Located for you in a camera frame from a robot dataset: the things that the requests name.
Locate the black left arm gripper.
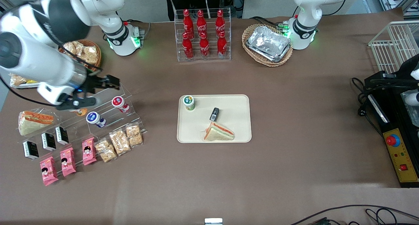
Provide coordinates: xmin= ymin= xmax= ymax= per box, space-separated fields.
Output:
xmin=371 ymin=53 xmax=419 ymax=87

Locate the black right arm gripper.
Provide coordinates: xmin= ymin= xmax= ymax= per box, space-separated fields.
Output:
xmin=77 ymin=75 xmax=120 ymax=94

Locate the green gum bottle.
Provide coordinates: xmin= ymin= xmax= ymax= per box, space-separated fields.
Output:
xmin=183 ymin=95 xmax=196 ymax=112

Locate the grey arm base connector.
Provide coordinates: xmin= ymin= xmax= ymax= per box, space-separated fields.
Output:
xmin=131 ymin=26 xmax=146 ymax=44

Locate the red gum bottle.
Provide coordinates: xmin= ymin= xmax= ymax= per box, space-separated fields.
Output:
xmin=112 ymin=96 xmax=130 ymax=113

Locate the blue gum bottle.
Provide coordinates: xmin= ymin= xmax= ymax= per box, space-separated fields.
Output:
xmin=86 ymin=112 xmax=107 ymax=128

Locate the beige plastic tray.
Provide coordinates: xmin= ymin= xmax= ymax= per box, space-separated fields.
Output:
xmin=177 ymin=94 xmax=252 ymax=144

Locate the aluminium foil tray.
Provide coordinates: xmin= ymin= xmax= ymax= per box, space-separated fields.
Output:
xmin=247 ymin=26 xmax=292 ymax=60
xmin=246 ymin=43 xmax=291 ymax=62

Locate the round brown wicker basket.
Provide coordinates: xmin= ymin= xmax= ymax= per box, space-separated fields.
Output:
xmin=58 ymin=40 xmax=102 ymax=72

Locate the black yellow control box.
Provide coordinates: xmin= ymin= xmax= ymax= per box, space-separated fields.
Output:
xmin=363 ymin=73 xmax=419 ymax=188

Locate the clear acrylic stepped stand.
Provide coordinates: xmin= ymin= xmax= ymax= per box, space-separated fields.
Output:
xmin=16 ymin=83 xmax=147 ymax=185

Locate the clear brown cracker packet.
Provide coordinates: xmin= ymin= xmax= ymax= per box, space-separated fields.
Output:
xmin=95 ymin=138 xmax=118 ymax=163
xmin=109 ymin=130 xmax=131 ymax=156
xmin=126 ymin=124 xmax=144 ymax=147

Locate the pink snack packet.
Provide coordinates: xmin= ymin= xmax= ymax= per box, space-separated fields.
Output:
xmin=60 ymin=147 xmax=77 ymax=177
xmin=82 ymin=137 xmax=98 ymax=166
xmin=40 ymin=156 xmax=59 ymax=186

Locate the wrapped triangle sandwich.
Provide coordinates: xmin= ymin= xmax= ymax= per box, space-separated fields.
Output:
xmin=204 ymin=122 xmax=235 ymax=142
xmin=18 ymin=111 xmax=54 ymax=136

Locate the red cola bottle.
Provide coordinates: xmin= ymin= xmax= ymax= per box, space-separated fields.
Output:
xmin=217 ymin=31 xmax=228 ymax=57
xmin=215 ymin=9 xmax=226 ymax=37
xmin=183 ymin=9 xmax=194 ymax=39
xmin=196 ymin=10 xmax=207 ymax=38
xmin=182 ymin=32 xmax=194 ymax=59
xmin=199 ymin=32 xmax=210 ymax=58

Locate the white rectangular bin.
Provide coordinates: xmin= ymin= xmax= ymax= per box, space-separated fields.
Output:
xmin=10 ymin=73 xmax=41 ymax=88

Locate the clear acrylic bottle rack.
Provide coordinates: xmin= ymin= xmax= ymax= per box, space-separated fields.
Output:
xmin=174 ymin=8 xmax=231 ymax=62

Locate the oval light wicker basket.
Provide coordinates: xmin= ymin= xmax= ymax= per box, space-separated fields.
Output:
xmin=242 ymin=24 xmax=294 ymax=67

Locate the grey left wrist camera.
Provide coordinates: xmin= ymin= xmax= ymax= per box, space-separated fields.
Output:
xmin=402 ymin=92 xmax=419 ymax=107

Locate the white wire basket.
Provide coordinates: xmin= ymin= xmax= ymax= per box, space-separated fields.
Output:
xmin=368 ymin=21 xmax=419 ymax=75

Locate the black power cable with plug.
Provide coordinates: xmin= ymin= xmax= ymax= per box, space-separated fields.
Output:
xmin=352 ymin=77 xmax=383 ymax=137

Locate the black arm base cable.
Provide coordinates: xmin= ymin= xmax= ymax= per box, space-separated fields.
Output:
xmin=250 ymin=16 xmax=289 ymax=28
xmin=123 ymin=20 xmax=151 ymax=40

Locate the aluminium frame shelf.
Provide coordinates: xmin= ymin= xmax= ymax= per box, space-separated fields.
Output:
xmin=375 ymin=0 xmax=419 ymax=21

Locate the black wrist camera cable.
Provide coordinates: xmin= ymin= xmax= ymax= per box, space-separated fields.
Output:
xmin=0 ymin=45 xmax=102 ymax=107

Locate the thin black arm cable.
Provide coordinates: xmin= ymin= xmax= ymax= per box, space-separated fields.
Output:
xmin=322 ymin=0 xmax=348 ymax=17

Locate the long black cable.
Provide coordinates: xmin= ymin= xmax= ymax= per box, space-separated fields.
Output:
xmin=290 ymin=204 xmax=419 ymax=225

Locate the looped black cable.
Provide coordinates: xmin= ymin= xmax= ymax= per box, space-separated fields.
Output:
xmin=365 ymin=209 xmax=404 ymax=225

